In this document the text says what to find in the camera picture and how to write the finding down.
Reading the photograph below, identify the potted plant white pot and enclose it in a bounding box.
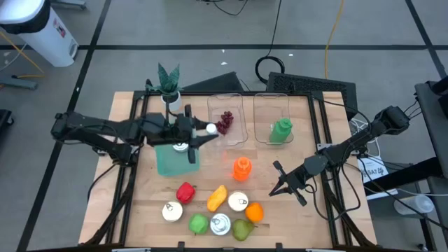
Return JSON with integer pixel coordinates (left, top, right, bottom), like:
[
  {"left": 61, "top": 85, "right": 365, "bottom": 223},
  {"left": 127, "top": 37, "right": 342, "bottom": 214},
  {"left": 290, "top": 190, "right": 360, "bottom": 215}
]
[{"left": 145, "top": 62, "right": 183, "bottom": 113}]

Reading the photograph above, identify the green bell pepper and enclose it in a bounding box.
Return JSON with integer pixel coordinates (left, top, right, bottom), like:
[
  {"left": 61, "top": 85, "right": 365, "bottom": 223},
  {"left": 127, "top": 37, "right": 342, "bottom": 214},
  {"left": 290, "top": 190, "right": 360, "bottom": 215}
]
[{"left": 188, "top": 213, "right": 210, "bottom": 235}]

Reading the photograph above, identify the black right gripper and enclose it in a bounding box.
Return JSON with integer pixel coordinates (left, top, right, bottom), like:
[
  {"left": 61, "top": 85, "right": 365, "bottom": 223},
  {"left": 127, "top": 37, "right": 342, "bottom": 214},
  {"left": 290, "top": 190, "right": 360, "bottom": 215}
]
[{"left": 268, "top": 157, "right": 318, "bottom": 207}]

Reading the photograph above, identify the white labelled box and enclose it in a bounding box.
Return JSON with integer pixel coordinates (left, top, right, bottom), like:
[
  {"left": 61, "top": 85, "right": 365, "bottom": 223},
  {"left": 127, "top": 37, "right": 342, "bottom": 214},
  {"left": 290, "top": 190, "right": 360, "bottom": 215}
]
[{"left": 356, "top": 156, "right": 390, "bottom": 185}]

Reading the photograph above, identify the grey metal bar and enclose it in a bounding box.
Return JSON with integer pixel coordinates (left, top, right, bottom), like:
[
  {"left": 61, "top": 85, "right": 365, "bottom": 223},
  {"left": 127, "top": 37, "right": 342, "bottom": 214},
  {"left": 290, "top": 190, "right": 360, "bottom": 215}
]
[{"left": 51, "top": 0, "right": 88, "bottom": 11}]

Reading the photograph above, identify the red bell pepper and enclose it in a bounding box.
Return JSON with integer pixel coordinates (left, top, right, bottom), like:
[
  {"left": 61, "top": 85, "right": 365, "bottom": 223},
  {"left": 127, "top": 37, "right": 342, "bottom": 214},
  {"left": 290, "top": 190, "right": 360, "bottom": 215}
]
[{"left": 175, "top": 181, "right": 196, "bottom": 205}]

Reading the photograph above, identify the red grapes bunch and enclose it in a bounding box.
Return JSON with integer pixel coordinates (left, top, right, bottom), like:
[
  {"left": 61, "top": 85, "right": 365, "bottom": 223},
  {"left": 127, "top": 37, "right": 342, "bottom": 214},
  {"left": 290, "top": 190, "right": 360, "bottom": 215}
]
[{"left": 215, "top": 111, "right": 235, "bottom": 136}]

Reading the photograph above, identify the black beam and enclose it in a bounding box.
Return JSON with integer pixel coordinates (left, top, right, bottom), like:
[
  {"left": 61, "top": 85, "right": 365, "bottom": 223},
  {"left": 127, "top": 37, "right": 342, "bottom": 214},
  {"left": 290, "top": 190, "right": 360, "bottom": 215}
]
[{"left": 363, "top": 157, "right": 448, "bottom": 197}]

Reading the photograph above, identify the white cables bundle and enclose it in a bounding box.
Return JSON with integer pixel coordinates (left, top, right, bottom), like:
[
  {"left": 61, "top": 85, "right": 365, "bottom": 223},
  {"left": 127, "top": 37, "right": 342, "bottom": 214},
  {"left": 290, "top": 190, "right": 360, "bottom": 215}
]
[{"left": 349, "top": 118, "right": 381, "bottom": 144}]

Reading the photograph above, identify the green plastic bottle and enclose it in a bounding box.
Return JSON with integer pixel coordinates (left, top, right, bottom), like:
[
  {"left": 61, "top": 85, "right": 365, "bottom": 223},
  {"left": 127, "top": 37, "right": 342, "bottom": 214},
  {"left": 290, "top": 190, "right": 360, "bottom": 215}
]
[{"left": 268, "top": 117, "right": 293, "bottom": 144}]

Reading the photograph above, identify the pale lid tin can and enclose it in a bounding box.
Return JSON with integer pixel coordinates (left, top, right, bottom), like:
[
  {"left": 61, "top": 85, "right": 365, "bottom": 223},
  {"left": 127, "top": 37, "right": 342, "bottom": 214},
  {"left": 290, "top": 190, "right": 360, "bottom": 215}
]
[{"left": 161, "top": 200, "right": 184, "bottom": 223}]

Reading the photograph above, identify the white trash bin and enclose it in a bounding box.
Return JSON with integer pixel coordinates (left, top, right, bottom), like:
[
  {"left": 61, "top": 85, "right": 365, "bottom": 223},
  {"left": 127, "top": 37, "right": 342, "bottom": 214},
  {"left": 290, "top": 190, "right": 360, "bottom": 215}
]
[{"left": 0, "top": 0, "right": 80, "bottom": 68}]

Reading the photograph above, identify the olive label tuna can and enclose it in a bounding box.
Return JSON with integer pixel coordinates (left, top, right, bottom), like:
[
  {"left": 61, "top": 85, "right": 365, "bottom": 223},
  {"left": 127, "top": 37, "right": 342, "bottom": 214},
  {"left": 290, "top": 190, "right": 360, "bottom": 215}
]
[
  {"left": 209, "top": 213, "right": 232, "bottom": 237},
  {"left": 171, "top": 142, "right": 190, "bottom": 154}
]

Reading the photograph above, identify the dark grey cart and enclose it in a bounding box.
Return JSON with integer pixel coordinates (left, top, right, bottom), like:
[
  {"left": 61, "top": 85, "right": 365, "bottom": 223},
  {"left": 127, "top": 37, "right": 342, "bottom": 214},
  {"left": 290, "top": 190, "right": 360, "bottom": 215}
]
[{"left": 414, "top": 75, "right": 448, "bottom": 169}]

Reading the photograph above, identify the black coiled cable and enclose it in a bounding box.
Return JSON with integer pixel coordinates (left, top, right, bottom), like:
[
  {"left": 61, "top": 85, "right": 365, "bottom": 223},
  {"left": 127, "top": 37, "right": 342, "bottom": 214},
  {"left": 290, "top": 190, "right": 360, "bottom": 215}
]
[{"left": 254, "top": 0, "right": 286, "bottom": 84}]

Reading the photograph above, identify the orange fruit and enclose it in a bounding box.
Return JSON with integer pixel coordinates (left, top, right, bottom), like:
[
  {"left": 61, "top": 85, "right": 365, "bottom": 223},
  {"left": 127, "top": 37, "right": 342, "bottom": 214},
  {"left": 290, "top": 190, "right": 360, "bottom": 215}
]
[{"left": 244, "top": 202, "right": 265, "bottom": 224}]

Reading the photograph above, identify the yellow cable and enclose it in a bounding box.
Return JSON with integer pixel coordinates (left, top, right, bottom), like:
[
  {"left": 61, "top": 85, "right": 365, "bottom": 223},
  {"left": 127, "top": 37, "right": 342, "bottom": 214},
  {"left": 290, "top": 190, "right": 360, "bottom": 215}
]
[{"left": 323, "top": 0, "right": 347, "bottom": 80}]

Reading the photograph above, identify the teal plastic tray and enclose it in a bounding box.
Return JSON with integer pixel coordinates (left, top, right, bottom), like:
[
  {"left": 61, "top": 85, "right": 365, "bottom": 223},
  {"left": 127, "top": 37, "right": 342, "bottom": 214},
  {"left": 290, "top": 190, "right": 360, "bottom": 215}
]
[{"left": 153, "top": 141, "right": 201, "bottom": 178}]

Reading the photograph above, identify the grey stand foot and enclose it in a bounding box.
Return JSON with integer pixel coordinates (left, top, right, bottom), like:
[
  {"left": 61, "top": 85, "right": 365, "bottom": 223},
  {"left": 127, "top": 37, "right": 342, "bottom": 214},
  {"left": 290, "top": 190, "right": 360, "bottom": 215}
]
[{"left": 0, "top": 75, "right": 39, "bottom": 91}]

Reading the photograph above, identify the clear plastic container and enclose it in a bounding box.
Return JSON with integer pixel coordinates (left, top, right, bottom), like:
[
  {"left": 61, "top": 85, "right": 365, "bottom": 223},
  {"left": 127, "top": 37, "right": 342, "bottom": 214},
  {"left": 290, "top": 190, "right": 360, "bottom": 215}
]
[
  {"left": 253, "top": 92, "right": 295, "bottom": 145},
  {"left": 206, "top": 92, "right": 249, "bottom": 148}
]

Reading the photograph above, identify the blue label tin can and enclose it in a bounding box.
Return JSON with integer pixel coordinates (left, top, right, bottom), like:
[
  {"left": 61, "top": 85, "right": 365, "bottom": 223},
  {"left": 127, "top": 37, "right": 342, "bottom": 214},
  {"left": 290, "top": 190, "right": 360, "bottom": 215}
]
[{"left": 227, "top": 190, "right": 249, "bottom": 213}]

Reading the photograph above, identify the orange plastic bottle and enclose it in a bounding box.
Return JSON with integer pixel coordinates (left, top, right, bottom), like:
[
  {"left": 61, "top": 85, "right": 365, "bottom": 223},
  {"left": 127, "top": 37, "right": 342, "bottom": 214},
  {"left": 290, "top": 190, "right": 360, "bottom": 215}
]
[{"left": 231, "top": 156, "right": 253, "bottom": 182}]

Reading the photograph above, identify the thin black floor cable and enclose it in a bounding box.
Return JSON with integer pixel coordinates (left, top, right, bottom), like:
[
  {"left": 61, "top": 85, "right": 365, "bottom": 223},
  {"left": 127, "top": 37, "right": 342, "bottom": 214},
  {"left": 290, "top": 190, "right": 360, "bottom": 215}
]
[{"left": 197, "top": 0, "right": 250, "bottom": 17}]

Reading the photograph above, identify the black flat panel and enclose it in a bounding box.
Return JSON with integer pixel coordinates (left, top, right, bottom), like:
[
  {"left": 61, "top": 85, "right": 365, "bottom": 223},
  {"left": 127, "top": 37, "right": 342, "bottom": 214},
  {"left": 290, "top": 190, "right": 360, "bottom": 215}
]
[{"left": 181, "top": 71, "right": 246, "bottom": 92}]

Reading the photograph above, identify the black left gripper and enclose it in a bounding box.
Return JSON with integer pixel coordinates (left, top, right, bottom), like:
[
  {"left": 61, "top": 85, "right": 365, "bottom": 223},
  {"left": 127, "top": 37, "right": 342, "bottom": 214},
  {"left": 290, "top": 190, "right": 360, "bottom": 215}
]
[{"left": 143, "top": 104, "right": 220, "bottom": 165}]

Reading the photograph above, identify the yellow banana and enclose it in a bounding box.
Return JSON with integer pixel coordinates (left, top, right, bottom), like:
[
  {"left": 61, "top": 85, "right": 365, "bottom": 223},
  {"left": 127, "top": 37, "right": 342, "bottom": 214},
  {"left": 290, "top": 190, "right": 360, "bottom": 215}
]
[{"left": 206, "top": 184, "right": 229, "bottom": 213}]

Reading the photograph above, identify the black floor object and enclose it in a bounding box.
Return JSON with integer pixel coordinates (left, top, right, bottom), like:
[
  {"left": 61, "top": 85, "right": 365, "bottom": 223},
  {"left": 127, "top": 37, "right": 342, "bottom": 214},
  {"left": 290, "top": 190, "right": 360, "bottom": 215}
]
[{"left": 0, "top": 108, "right": 15, "bottom": 129}]

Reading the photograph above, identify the translucent bottle on floor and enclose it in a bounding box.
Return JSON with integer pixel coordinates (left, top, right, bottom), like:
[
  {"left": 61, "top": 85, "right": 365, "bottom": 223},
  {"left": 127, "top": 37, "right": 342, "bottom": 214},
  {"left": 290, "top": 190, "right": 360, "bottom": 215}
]
[{"left": 393, "top": 194, "right": 435, "bottom": 216}]

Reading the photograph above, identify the black perforated panel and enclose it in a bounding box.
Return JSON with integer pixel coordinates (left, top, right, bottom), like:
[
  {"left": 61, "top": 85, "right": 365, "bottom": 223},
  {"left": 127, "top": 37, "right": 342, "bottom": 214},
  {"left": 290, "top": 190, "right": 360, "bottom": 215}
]
[{"left": 266, "top": 71, "right": 358, "bottom": 118}]

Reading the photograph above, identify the green pear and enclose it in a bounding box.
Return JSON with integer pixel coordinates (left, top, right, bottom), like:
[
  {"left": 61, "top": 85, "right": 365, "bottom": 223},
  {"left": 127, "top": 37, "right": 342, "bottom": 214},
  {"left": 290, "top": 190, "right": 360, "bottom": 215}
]
[{"left": 231, "top": 218, "right": 259, "bottom": 242}]

